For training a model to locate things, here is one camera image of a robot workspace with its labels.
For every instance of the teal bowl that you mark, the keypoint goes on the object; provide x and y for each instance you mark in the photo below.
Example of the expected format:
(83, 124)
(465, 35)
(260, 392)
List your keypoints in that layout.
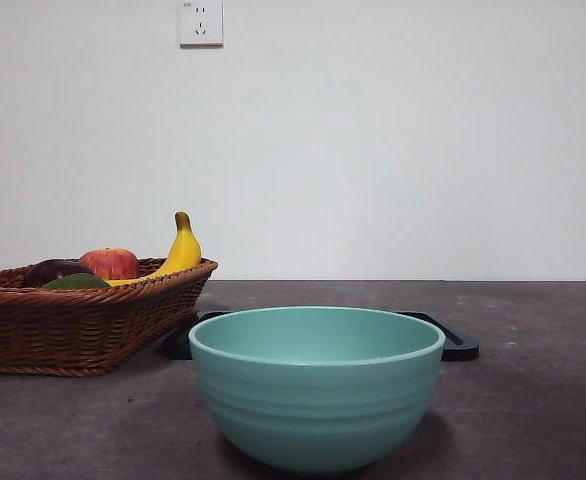
(318, 400)

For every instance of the green avocado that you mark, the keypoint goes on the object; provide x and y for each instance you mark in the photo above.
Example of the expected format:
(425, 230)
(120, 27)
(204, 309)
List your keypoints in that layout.
(75, 282)

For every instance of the yellow banana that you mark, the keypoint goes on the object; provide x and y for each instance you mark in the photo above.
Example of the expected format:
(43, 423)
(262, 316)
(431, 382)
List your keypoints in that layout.
(185, 250)

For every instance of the red apple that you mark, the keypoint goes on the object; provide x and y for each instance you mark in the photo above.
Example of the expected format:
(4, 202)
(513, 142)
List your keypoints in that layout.
(110, 262)

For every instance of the black rectangular tray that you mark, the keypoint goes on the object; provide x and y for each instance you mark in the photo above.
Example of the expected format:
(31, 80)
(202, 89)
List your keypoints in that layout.
(460, 347)

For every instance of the white wall socket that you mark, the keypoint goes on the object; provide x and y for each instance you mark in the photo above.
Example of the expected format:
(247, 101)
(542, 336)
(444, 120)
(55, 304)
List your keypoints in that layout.
(201, 25)

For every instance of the brown wicker basket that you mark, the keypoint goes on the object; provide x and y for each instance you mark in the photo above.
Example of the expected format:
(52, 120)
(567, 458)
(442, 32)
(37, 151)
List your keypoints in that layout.
(48, 330)

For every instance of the dark purple round fruit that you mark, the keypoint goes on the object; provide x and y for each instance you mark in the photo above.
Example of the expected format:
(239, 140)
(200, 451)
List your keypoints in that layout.
(48, 270)

